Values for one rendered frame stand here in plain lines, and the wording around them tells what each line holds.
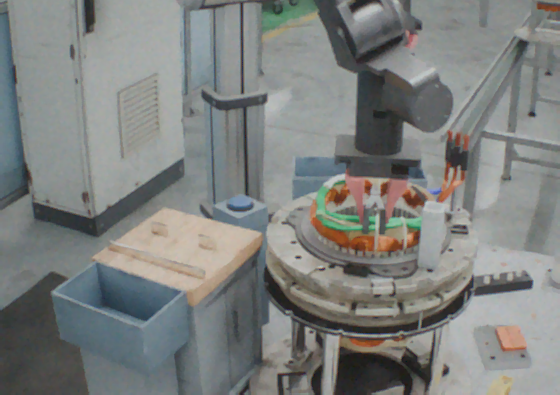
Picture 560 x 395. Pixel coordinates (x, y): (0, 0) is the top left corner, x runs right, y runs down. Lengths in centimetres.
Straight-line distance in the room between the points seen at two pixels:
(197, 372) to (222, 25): 65
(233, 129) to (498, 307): 65
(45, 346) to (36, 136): 113
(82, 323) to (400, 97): 54
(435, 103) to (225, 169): 78
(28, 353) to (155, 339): 178
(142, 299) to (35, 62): 235
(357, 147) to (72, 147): 256
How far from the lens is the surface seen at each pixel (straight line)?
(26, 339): 284
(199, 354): 111
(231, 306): 118
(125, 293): 113
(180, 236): 119
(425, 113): 79
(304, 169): 147
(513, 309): 156
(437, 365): 120
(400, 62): 81
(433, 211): 101
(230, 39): 143
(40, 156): 353
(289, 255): 107
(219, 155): 150
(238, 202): 133
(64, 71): 325
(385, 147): 87
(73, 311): 106
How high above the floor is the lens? 163
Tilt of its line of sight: 24 degrees down
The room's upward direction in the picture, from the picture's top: straight up
